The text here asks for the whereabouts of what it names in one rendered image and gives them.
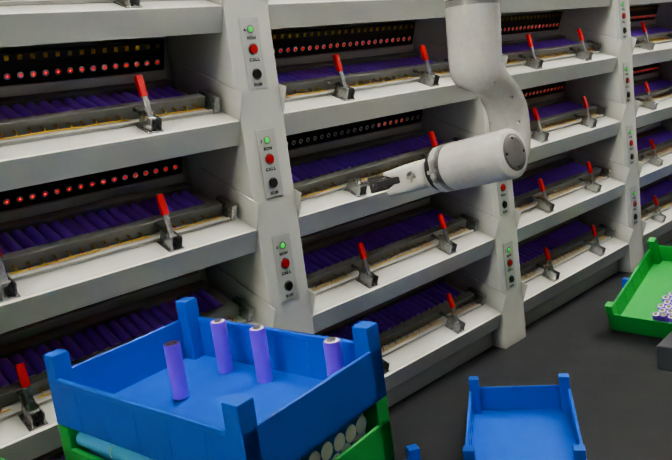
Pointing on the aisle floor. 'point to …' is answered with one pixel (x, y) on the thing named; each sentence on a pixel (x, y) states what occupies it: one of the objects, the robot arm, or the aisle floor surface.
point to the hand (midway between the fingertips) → (380, 182)
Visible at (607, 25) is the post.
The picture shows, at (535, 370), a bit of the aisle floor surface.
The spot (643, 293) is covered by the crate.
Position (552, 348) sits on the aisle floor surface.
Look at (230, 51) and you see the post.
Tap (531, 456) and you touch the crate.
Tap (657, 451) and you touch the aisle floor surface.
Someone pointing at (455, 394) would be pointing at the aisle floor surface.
